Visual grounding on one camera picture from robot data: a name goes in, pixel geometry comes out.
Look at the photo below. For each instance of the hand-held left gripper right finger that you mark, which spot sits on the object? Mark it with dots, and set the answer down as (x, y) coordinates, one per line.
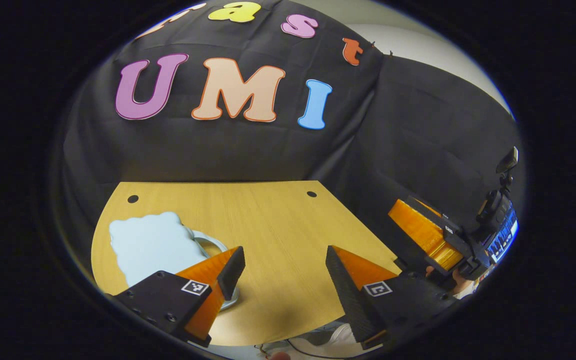
(345, 295)

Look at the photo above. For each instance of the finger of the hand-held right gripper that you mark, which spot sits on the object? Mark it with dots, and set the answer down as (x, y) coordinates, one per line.
(423, 232)
(430, 214)

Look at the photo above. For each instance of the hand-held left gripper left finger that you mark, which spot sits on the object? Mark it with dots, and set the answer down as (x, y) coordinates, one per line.
(233, 272)

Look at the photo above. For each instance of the person's light clothing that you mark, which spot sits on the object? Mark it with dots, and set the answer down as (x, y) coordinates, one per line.
(338, 335)

